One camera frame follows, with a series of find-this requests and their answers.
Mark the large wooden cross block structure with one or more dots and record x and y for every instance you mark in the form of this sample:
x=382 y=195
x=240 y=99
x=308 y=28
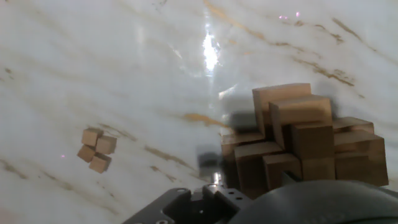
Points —
x=357 y=155

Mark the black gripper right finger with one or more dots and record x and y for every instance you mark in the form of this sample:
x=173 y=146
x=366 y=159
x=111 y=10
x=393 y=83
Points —
x=289 y=179

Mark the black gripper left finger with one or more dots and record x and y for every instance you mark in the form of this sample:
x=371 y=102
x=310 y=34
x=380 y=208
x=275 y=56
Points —
x=224 y=202

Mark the white marble pattern board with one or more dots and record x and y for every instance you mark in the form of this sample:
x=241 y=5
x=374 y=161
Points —
x=93 y=77

